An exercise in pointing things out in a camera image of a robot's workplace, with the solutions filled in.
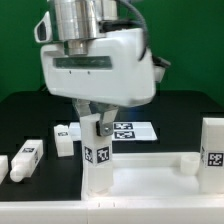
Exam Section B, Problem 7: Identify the white flat base plate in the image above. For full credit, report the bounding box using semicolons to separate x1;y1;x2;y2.
66;121;159;142

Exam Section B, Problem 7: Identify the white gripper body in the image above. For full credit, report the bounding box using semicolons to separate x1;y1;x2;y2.
35;13;165;107

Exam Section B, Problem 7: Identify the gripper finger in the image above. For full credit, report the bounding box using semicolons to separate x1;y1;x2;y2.
72;99;95;117
96;103;118;136

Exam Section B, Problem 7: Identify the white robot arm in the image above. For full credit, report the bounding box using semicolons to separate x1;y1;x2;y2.
34;0;170;136

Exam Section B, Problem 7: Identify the white front rail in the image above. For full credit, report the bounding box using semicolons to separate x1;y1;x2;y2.
0;195;224;224

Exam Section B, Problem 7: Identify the white desk top tray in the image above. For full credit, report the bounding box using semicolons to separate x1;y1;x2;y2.
81;152;200;200

